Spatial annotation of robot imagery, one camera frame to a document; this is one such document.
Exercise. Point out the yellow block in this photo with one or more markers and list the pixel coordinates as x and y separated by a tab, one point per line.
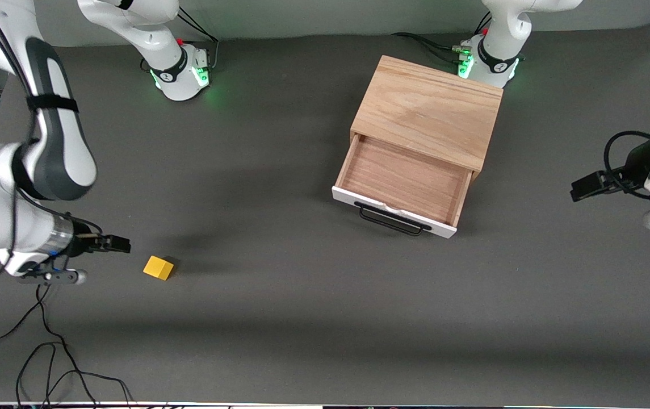
157	267

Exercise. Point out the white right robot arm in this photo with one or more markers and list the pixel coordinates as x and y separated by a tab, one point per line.
63	147

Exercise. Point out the wooden drawer with white front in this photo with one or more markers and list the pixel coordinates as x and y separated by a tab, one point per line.
404	176

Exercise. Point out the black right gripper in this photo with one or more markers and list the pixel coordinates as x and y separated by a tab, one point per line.
82	241

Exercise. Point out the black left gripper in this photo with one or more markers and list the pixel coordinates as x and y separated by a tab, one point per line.
631	169

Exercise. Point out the light wooden drawer cabinet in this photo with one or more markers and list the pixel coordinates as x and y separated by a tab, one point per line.
427	111

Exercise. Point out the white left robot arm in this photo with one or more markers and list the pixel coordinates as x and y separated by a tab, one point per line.
500	40

